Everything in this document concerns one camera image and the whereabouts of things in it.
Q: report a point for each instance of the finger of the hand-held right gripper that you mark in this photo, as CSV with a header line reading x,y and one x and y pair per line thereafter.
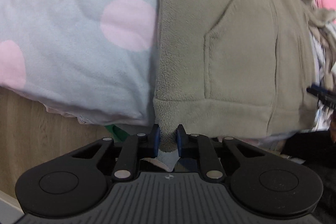
x,y
326,98

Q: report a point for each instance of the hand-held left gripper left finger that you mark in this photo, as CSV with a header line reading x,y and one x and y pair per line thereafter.
x,y
156,138

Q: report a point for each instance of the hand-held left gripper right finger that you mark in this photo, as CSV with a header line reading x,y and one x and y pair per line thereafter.
x,y
180,140

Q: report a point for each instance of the beige fleece hoodie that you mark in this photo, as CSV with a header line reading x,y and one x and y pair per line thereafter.
x,y
236,43

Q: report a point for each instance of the white grey garment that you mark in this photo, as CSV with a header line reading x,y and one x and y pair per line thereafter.
x,y
324,66

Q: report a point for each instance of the green object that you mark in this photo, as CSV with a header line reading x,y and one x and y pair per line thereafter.
x,y
118,133

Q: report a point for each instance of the pale pink bed sheet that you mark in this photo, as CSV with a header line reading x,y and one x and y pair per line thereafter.
x,y
68,115

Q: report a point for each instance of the grey pink-dotted bed cover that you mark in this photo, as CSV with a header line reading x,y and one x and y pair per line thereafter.
x,y
78,43

